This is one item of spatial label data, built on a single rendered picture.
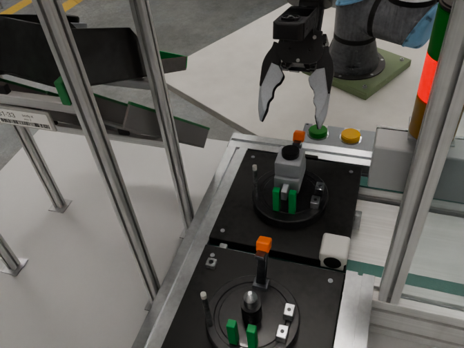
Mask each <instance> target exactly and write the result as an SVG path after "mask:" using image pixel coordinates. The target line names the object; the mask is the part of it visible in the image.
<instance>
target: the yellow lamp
mask: <svg viewBox="0 0 464 348"><path fill-rule="evenodd" d="M426 105H427V104H426V103H425V102H424V101H422V100H421V99H420V98H419V96H418V93H417V95H416V100H415V103H414V109H413V112H412V117H411V121H410V124H409V132H410V134H411V135H412V136H413V137H414V138H415V139H418V134H419V131H420V129H421V124H422V120H423V115H424V113H425V108H426Z"/></svg>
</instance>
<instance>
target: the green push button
mask: <svg viewBox="0 0 464 348"><path fill-rule="evenodd" d="M309 135H310V136H311V137H312V138H315V139H322V138H324V137H326V136H327V128H326V127H325V126H323V125H322V127H321V129H317V125H316V124H315V125H313V126H311V127H310V128H309Z"/></svg>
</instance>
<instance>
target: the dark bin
mask: <svg viewBox="0 0 464 348"><path fill-rule="evenodd" d="M68 23H69V25H70V29H71V31H72V35H73V37H74V39H75V43H76V45H77V49H78V51H79V54H80V57H81V60H82V63H83V65H84V68H85V71H86V74H87V77H88V80H89V83H90V86H96V85H100V84H108V83H112V82H116V81H124V80H129V79H137V78H141V77H147V74H146V69H145V65H144V60H143V57H142V52H141V49H140V46H139V41H138V37H137V35H136V34H135V33H134V32H133V31H132V30H131V29H130V28H76V27H74V25H72V24H71V22H69V20H68ZM159 53H160V57H161V60H162V66H163V70H164V74H166V73H174V72H178V71H183V70H186V68H187V59H188V57H187V56H184V55H178V54H174V53H170V52H164V51H159ZM0 73H4V74H7V75H12V76H14V77H19V78H22V79H27V80H30V81H34V82H37V83H40V84H45V85H47V86H52V87H55V85H54V82H55V81H56V80H57V79H58V78H59V77H60V76H61V74H60V72H59V69H58V67H57V64H56V62H55V58H54V57H53V54H52V51H51V49H50V46H49V44H48V41H47V39H46V36H45V34H44V31H43V28H42V27H41V24H40V21H39V18H38V16H37V14H0ZM55 88H56V87H55Z"/></svg>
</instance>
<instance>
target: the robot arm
mask: <svg viewBox="0 0 464 348"><path fill-rule="evenodd" d="M287 1H288V3H289V4H291V5H293V6H290V7H289V8H288V9H287V10H285V11H284V12H283V13H282V14H281V15H280V16H279V17H278V18H277V19H276V20H275V21H273V39H279V42H278V43H277V42H275V41H274V42H273V45H272V47H271V49H270V50H269V52H268V53H267V54H266V56H265V58H264V60H263V62H262V69H261V75H260V89H259V97H258V113H259V118H260V121H261V122H263V121H264V119H265V117H266V116H267V113H268V112H269V104H270V102H271V101H272V100H273V98H274V94H275V90H276V88H277V87H278V86H280V85H281V84H282V82H283V81H284V78H285V76H284V73H283V70H284V71H289V72H293V73H299V72H307V73H312V74H311V75H310V76H309V85H310V87H311V88H312V90H313V92H314V98H313V103H314V105H315V107H316V113H315V119H316V125H317V129H321V127H322V125H323V123H324V121H325V118H326V116H327V111H328V107H329V100H330V95H331V93H330V92H331V85H332V82H333V78H334V72H336V73H340V74H342V75H364V74H367V73H370V72H371V71H373V70H375V69H376V68H377V66H378V61H379V54H378V51H377V45H376V38H377V39H381V40H384V41H388V42H391V43H394V44H398V45H401V46H402V47H409V48H414V49H417V48H421V47H422V46H424V45H425V44H426V43H427V42H428V40H429V39H430V36H431V33H432V28H433V25H434V19H435V16H436V10H437V7H438V3H439V2H438V3H437V0H337V1H336V16H335V24H334V32H333V39H332V41H331V44H330V46H329V41H328V38H327V34H323V31H321V27H322V20H323V14H324V10H325V9H328V8H330V7H332V4H333V0H287ZM281 60H282V63H281Z"/></svg>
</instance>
